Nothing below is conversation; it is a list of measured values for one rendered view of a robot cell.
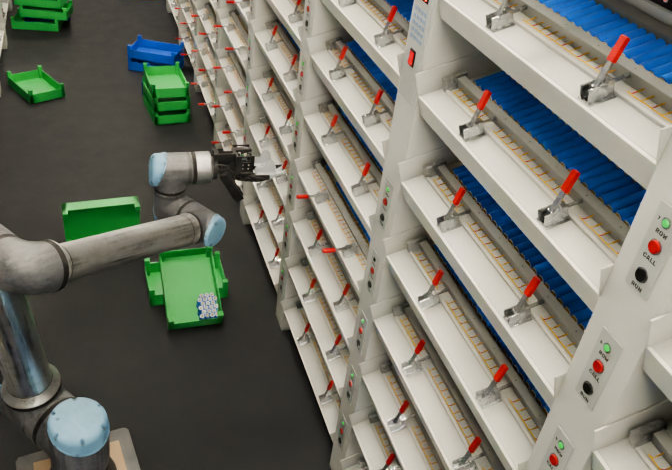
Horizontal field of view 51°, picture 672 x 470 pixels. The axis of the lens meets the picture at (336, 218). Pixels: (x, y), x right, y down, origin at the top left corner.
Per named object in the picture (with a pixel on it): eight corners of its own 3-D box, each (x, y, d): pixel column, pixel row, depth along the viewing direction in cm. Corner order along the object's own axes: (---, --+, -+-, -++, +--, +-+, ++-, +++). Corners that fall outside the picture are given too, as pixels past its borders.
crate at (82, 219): (66, 243, 293) (67, 254, 287) (61, 203, 282) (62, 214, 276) (139, 234, 304) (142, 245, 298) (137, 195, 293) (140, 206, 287)
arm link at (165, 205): (174, 237, 198) (174, 201, 191) (145, 219, 202) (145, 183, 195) (197, 223, 204) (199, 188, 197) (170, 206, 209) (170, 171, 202)
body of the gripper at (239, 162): (257, 156, 196) (214, 158, 192) (255, 182, 201) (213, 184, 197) (251, 143, 202) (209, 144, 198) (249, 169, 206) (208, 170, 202)
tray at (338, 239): (363, 306, 182) (357, 281, 176) (300, 183, 229) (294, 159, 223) (433, 279, 185) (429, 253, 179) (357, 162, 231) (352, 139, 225)
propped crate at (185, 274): (221, 323, 265) (224, 315, 259) (167, 330, 259) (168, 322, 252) (210, 252, 279) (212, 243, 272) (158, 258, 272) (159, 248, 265)
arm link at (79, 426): (75, 495, 182) (72, 453, 172) (34, 457, 189) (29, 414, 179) (122, 458, 193) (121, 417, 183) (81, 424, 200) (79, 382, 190)
